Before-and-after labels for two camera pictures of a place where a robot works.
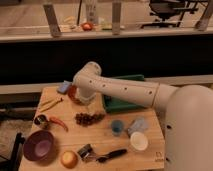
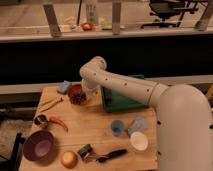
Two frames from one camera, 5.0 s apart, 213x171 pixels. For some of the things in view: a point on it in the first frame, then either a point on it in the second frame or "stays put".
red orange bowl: (72, 93) stays put
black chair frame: (13, 164) stays put
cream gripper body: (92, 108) → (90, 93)
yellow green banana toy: (47, 104) stays put
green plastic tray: (115, 105) stays put
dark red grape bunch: (89, 119) → (78, 99)
